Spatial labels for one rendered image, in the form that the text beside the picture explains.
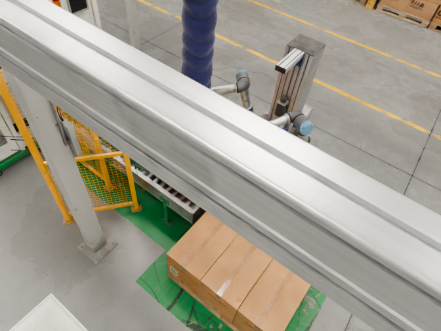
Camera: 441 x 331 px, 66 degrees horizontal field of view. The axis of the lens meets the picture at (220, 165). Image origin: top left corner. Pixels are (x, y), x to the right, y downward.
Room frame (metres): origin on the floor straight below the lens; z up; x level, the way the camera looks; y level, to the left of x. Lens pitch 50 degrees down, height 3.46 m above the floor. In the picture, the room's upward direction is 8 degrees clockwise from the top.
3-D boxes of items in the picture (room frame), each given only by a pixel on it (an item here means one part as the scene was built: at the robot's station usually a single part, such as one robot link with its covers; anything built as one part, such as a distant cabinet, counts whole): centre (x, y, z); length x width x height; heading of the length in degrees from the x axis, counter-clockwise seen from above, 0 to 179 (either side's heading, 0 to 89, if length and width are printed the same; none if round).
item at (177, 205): (2.37, 1.21, 0.50); 2.31 x 0.05 x 0.19; 59
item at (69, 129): (1.65, 1.15, 1.62); 0.20 x 0.05 x 0.30; 59
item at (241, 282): (1.44, -0.38, 0.34); 1.20 x 1.00 x 0.40; 59
